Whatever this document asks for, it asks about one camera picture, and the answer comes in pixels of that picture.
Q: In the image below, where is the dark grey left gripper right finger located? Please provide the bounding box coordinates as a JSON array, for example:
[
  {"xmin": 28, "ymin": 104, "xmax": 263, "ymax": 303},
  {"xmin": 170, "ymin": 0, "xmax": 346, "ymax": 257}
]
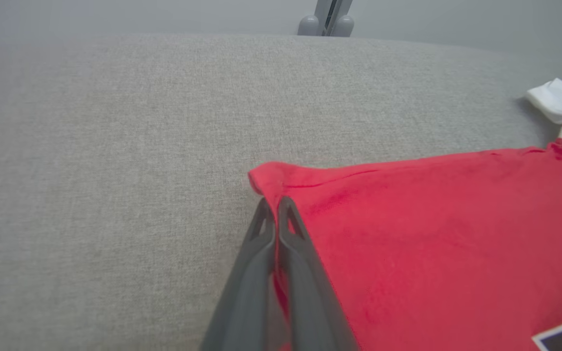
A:
[{"xmin": 277, "ymin": 195, "xmax": 360, "ymax": 351}]

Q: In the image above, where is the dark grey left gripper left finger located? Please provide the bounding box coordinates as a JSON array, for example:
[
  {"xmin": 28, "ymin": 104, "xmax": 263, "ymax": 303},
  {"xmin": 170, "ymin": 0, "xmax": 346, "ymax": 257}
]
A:
[{"xmin": 200, "ymin": 197, "xmax": 289, "ymax": 351}]

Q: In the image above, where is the red white polo shirt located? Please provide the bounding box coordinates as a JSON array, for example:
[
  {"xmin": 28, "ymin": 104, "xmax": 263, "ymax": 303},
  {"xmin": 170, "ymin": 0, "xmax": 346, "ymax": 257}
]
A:
[{"xmin": 248, "ymin": 77, "xmax": 562, "ymax": 351}]

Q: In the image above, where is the grey fabric sofa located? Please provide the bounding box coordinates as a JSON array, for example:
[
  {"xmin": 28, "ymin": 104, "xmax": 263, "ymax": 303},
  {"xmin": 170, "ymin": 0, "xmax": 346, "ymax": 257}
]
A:
[{"xmin": 0, "ymin": 33, "xmax": 562, "ymax": 351}]

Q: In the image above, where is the grey rounded cylinder cap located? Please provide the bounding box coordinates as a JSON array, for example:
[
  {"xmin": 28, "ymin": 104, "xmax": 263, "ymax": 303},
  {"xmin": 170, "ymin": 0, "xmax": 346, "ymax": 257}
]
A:
[
  {"xmin": 332, "ymin": 15, "xmax": 355, "ymax": 38},
  {"xmin": 297, "ymin": 15, "xmax": 321, "ymax": 37}
]

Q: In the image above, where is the grey metal post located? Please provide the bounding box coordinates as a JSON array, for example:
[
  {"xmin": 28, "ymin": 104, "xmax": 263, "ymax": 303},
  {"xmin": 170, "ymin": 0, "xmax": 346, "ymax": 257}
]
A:
[{"xmin": 313, "ymin": 0, "xmax": 354, "ymax": 38}]

